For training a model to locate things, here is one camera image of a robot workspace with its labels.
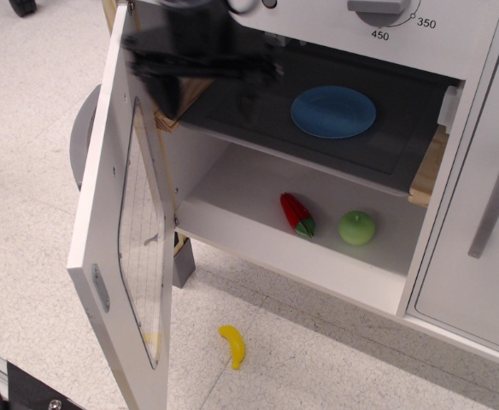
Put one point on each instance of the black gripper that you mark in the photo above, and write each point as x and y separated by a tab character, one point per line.
201	39

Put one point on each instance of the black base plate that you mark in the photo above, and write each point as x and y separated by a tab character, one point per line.
27	392

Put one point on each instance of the white oven door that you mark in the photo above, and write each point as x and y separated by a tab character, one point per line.
121	254

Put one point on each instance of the silver cupboard door handle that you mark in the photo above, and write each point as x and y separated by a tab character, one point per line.
487	223

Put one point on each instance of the blue plate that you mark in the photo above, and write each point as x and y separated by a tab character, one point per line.
333	112

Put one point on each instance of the red green toy pepper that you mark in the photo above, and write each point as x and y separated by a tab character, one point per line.
300	219

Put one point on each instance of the yellow toy banana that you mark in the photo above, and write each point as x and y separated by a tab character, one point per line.
236	342

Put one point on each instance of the green toy apple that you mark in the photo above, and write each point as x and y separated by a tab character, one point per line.
356	228

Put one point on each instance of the white toy kitchen cabinet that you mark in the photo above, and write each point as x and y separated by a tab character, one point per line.
228	195

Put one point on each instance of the grey oven knob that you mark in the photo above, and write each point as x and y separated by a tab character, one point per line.
378	10

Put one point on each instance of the black caster wheel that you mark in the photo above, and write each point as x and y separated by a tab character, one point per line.
23	8

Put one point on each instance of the grey oven door handle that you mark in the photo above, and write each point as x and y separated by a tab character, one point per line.
81	136

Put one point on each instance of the grey cabinet foot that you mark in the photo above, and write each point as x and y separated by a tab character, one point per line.
183	264

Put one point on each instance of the dark grey oven tray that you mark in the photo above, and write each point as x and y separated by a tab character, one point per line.
385	156

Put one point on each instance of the white cupboard door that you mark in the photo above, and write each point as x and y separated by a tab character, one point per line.
457	292

